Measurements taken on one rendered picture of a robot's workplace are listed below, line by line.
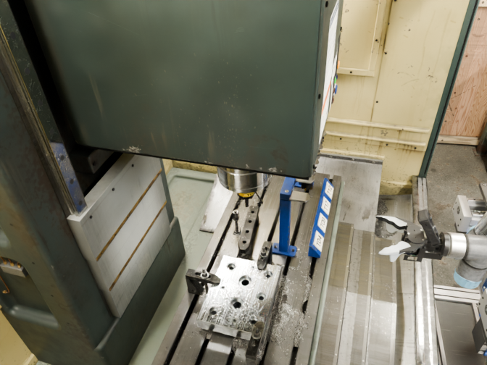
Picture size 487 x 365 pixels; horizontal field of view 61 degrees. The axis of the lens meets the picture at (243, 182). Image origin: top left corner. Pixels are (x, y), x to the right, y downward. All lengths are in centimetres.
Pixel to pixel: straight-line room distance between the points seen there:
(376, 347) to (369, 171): 95
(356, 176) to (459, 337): 98
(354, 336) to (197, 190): 130
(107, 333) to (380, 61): 162
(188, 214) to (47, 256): 126
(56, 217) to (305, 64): 79
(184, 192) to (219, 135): 159
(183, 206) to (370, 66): 127
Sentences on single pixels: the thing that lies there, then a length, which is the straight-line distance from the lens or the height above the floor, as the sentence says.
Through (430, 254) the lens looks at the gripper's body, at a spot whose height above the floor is 125.
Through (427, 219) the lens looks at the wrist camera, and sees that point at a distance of 126.
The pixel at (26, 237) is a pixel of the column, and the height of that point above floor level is 145.
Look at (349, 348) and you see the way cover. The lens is 172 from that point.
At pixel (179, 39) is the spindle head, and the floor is 192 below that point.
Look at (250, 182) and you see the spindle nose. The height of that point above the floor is 151.
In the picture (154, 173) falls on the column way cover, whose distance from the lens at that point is 161.
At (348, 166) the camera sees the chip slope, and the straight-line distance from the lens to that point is 231.
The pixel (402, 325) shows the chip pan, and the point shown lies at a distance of 191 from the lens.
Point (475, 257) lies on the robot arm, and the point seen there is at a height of 128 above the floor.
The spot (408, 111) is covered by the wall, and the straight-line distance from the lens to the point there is 217.
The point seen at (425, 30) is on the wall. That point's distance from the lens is 201.
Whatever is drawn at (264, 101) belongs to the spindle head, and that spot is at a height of 179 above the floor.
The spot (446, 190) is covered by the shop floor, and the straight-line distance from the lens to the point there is 368.
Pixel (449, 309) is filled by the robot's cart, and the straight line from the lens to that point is 260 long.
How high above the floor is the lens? 222
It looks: 40 degrees down
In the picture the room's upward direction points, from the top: 3 degrees counter-clockwise
